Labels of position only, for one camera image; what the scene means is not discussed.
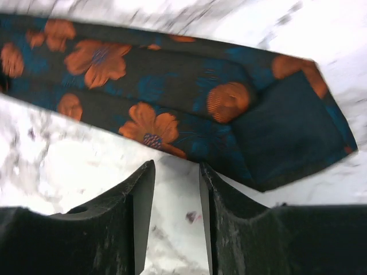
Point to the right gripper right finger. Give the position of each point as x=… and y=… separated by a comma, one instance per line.
x=244, y=237

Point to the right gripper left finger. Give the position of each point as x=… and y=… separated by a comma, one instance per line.
x=106, y=235

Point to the black orange floral tie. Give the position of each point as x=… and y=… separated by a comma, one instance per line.
x=261, y=118

